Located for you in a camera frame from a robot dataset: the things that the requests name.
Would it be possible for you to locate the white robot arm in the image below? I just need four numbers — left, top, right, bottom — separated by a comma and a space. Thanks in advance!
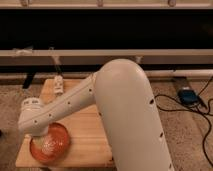
18, 59, 175, 171

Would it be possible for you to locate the orange ceramic bowl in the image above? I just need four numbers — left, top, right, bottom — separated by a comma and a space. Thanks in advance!
29, 123, 70, 164

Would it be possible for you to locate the white power strip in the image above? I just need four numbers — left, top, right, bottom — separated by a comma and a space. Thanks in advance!
54, 75, 64, 95

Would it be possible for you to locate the blue power adapter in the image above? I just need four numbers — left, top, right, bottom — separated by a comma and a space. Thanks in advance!
178, 89, 198, 105

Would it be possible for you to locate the black cable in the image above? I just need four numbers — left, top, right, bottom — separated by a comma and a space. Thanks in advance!
153, 76, 213, 168

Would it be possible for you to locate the white rail frame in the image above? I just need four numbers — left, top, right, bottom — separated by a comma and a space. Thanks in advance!
0, 49, 213, 77

